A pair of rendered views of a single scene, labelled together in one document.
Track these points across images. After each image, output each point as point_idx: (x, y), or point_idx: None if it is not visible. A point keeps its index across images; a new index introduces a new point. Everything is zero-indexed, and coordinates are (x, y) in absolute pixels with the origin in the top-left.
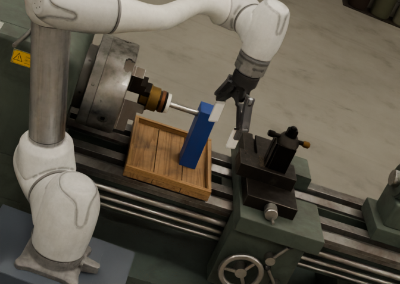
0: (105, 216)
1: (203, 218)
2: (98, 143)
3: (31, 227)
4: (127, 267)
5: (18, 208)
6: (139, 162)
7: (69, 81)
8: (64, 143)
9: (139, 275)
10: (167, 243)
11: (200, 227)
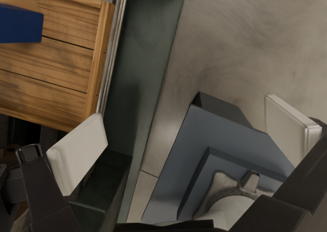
0: None
1: (119, 1)
2: (17, 136)
3: (189, 219)
4: (216, 118)
5: (120, 189)
6: (60, 108)
7: None
8: None
9: (155, 60)
10: None
11: (123, 0)
